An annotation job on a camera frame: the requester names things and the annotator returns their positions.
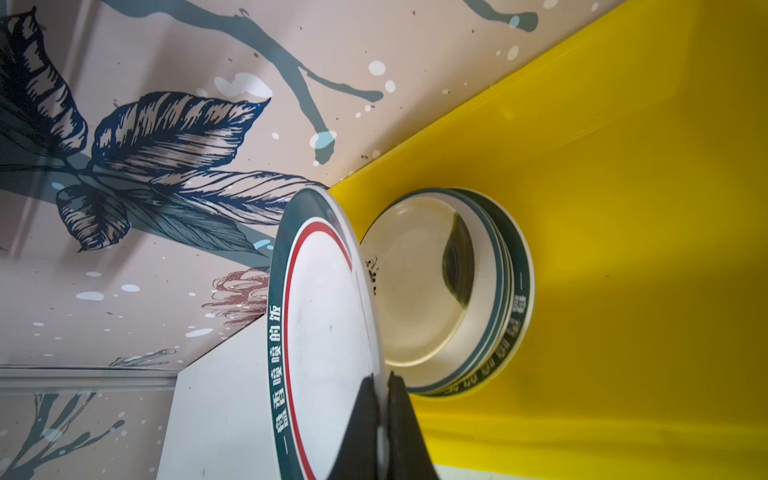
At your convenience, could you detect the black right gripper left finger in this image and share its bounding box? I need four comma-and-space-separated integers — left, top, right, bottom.
328, 376, 379, 480

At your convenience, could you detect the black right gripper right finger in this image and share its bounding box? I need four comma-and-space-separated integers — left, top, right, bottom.
387, 372, 439, 480

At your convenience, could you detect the cream plate black green patch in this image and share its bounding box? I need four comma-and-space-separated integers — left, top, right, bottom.
360, 192, 465, 381

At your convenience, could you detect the yellow plastic bin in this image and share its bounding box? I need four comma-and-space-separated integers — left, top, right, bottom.
332, 1, 767, 479

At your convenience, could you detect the aluminium frame post left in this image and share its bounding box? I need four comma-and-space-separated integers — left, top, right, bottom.
1, 367, 178, 395

